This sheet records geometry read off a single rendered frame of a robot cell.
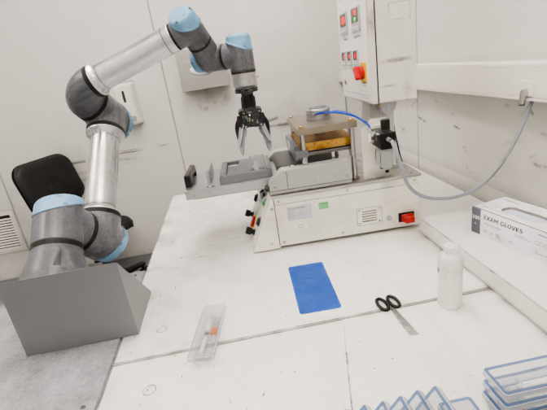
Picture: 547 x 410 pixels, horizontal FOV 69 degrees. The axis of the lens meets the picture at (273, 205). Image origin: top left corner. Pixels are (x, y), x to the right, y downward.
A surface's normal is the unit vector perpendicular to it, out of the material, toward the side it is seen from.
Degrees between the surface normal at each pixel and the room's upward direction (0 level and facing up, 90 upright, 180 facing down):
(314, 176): 90
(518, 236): 90
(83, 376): 0
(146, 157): 90
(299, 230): 90
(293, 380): 0
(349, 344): 0
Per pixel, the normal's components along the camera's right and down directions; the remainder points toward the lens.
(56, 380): -0.14, -0.93
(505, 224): -0.94, 0.18
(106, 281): 0.13, 0.33
